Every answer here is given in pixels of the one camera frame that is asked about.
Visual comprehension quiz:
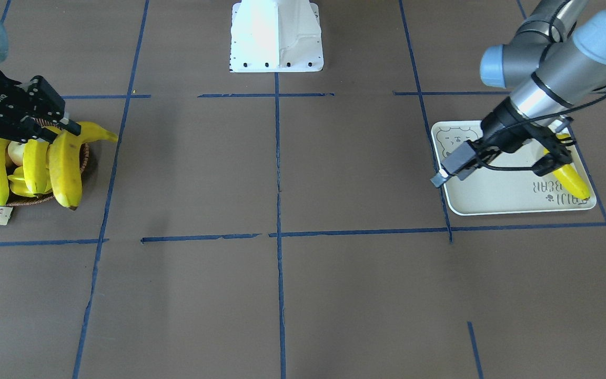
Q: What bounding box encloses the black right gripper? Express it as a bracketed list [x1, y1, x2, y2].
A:
[0, 71, 82, 143]

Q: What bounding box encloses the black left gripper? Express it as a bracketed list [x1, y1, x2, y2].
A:
[479, 97, 573, 177]

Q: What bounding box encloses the yellow banana curved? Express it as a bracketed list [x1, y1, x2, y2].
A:
[47, 122, 118, 210]

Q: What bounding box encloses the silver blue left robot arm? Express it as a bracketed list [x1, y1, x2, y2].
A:
[441, 1, 606, 179]

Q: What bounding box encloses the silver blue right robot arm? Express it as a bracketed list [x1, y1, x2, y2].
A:
[0, 19, 82, 143]

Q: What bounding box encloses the brown wicker basket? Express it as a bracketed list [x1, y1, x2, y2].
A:
[6, 118, 93, 206]

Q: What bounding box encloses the yellow pear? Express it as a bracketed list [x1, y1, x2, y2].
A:
[7, 141, 26, 166]

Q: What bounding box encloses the small yellow banana bunch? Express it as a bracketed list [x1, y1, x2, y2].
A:
[8, 166, 53, 197]

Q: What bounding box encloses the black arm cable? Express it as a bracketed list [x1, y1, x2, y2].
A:
[471, 0, 606, 172]

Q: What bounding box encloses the white pedestal column base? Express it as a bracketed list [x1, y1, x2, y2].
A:
[229, 1, 325, 73]

